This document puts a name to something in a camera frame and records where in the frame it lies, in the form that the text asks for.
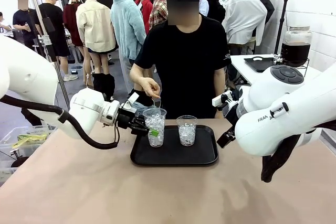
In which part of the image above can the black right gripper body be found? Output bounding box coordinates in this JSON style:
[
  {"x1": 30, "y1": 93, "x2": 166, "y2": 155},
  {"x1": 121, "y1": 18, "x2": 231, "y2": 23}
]
[{"x1": 224, "y1": 106, "x2": 239, "y2": 131}]

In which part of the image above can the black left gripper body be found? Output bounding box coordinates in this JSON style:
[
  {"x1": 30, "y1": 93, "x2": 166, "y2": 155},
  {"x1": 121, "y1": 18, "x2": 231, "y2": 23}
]
[{"x1": 117, "y1": 105, "x2": 140, "y2": 131}]

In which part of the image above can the tall clear plastic cup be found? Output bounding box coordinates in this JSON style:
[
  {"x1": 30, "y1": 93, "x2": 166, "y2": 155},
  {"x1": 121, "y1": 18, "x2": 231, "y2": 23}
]
[{"x1": 143, "y1": 108, "x2": 168, "y2": 148}]

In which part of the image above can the small clear plastic spoon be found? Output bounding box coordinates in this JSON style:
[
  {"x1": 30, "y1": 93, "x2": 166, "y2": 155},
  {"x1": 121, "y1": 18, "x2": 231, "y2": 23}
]
[{"x1": 151, "y1": 94, "x2": 162, "y2": 109}]

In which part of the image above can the short clear plastic cup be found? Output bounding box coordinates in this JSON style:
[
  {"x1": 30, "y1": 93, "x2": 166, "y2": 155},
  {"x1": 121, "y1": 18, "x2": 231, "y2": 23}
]
[{"x1": 176, "y1": 115, "x2": 198, "y2": 147}]

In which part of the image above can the person's left forearm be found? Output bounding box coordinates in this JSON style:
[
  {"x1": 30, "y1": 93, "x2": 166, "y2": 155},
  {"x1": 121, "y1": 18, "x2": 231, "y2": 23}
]
[{"x1": 214, "y1": 68, "x2": 227, "y2": 119}]

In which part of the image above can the person's right forearm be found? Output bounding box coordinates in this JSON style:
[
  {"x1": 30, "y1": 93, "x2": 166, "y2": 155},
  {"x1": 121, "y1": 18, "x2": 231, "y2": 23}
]
[{"x1": 129, "y1": 62, "x2": 148, "y2": 86}]

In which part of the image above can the person's right hand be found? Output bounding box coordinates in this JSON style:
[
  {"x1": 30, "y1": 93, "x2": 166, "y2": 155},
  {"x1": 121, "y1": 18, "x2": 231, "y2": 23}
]
[{"x1": 139, "y1": 77, "x2": 161, "y2": 98}]

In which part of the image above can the black fuzzy boot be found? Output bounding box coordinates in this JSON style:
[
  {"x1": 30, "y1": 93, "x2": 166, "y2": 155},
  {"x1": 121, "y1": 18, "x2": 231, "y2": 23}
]
[
  {"x1": 91, "y1": 73, "x2": 105, "y2": 93},
  {"x1": 103, "y1": 73, "x2": 116, "y2": 101}
]

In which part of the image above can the black serving tray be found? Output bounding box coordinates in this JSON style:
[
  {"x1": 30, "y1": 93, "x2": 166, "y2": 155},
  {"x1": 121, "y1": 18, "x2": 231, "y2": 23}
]
[{"x1": 130, "y1": 125, "x2": 219, "y2": 167}]

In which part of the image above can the white side table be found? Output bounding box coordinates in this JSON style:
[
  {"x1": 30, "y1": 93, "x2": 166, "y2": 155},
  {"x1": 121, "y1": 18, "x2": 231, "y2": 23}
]
[{"x1": 230, "y1": 54, "x2": 323, "y2": 86}]

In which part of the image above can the black side tray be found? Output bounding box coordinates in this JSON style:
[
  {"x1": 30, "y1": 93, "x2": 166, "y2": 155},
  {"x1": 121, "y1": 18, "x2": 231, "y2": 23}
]
[{"x1": 243, "y1": 56, "x2": 276, "y2": 73}]

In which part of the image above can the person in black t-shirt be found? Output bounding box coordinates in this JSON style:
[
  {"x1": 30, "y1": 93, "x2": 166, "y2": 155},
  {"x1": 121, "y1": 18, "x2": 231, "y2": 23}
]
[{"x1": 129, "y1": 0, "x2": 232, "y2": 120}]

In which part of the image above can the mannequin in light blue fleece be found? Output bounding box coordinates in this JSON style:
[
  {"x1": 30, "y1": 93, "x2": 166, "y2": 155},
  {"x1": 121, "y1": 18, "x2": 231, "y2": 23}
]
[{"x1": 110, "y1": 0, "x2": 147, "y2": 96}]

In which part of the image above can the glass tea dispenser jar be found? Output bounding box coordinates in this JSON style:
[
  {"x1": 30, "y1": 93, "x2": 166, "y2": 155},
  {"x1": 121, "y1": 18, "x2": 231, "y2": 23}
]
[{"x1": 281, "y1": 26, "x2": 313, "y2": 68}]

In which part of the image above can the mannequin in cream jacket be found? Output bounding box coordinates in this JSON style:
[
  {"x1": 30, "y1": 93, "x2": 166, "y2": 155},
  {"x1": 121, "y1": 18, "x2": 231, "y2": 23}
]
[{"x1": 75, "y1": 0, "x2": 118, "y2": 101}]

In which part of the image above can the yellow green packet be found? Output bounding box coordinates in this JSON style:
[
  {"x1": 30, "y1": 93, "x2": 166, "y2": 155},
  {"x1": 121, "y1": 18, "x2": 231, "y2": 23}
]
[{"x1": 12, "y1": 133, "x2": 48, "y2": 149}]

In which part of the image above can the mannequin in white shirt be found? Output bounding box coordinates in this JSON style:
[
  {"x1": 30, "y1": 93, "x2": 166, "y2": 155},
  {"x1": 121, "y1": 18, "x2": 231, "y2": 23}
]
[{"x1": 222, "y1": 0, "x2": 268, "y2": 48}]

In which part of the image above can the black light stand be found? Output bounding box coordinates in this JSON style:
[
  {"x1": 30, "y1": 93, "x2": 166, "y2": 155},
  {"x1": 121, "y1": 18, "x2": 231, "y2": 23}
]
[{"x1": 274, "y1": 0, "x2": 291, "y2": 55}]

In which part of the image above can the mannequin in red jacket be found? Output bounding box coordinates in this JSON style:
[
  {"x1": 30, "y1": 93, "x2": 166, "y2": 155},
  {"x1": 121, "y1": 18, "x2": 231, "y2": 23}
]
[{"x1": 135, "y1": 0, "x2": 153, "y2": 35}]

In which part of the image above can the mannequin in maroon jacket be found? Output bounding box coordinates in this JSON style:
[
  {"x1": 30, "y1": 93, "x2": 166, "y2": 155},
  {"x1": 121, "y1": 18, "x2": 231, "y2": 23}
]
[{"x1": 62, "y1": 0, "x2": 89, "y2": 83}]

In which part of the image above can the mannequin in plaid hoodie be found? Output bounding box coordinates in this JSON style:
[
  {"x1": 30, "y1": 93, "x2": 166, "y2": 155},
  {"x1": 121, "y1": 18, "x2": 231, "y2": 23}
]
[{"x1": 149, "y1": 0, "x2": 169, "y2": 30}]

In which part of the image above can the black round base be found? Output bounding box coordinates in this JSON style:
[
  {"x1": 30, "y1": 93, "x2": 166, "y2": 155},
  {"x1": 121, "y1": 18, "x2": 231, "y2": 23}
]
[{"x1": 10, "y1": 155, "x2": 30, "y2": 168}]

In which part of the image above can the mannequin in blue shirt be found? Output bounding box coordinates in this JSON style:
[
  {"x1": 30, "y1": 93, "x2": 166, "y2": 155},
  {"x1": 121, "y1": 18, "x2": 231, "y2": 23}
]
[{"x1": 198, "y1": 0, "x2": 209, "y2": 17}]

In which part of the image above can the clear plastic storage bin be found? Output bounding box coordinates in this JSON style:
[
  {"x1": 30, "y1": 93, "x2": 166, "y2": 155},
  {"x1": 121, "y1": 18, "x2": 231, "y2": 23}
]
[{"x1": 0, "y1": 125, "x2": 57, "y2": 180}]

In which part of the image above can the mannequin in black coat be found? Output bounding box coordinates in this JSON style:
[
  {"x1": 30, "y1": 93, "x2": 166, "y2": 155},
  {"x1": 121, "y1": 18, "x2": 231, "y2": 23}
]
[{"x1": 249, "y1": 0, "x2": 276, "y2": 25}]

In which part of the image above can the bystander in black shorts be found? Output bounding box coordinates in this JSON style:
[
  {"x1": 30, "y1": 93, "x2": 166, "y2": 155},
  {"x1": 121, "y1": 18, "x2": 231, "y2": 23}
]
[{"x1": 38, "y1": 0, "x2": 79, "y2": 82}]

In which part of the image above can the bystander in black t-shirt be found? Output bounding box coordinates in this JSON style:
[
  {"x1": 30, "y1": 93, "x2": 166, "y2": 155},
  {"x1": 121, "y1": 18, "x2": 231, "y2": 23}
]
[{"x1": 12, "y1": 0, "x2": 40, "y2": 49}]

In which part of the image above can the slanted metal pole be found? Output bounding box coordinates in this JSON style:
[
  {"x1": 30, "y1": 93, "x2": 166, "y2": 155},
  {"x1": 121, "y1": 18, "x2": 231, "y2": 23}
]
[{"x1": 25, "y1": 0, "x2": 71, "y2": 110}]

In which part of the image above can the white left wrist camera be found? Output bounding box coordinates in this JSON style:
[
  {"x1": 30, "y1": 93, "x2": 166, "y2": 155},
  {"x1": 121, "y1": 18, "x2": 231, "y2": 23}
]
[{"x1": 127, "y1": 92, "x2": 140, "y2": 105}]

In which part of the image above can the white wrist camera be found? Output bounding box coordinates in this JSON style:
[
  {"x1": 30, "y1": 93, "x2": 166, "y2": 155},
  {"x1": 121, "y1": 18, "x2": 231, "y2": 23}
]
[
  {"x1": 127, "y1": 92, "x2": 140, "y2": 105},
  {"x1": 212, "y1": 90, "x2": 234, "y2": 107}
]

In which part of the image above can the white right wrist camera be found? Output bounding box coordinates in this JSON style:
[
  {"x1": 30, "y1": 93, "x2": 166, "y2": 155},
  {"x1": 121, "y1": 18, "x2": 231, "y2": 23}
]
[{"x1": 212, "y1": 90, "x2": 234, "y2": 107}]

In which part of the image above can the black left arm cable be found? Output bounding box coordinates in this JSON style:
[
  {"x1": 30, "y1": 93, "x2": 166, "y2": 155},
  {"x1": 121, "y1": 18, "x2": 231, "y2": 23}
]
[{"x1": 0, "y1": 94, "x2": 121, "y2": 150}]

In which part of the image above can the black wire dispenser stand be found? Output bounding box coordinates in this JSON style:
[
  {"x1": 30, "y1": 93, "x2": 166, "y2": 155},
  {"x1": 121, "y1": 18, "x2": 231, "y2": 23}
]
[{"x1": 272, "y1": 57, "x2": 310, "y2": 77}]

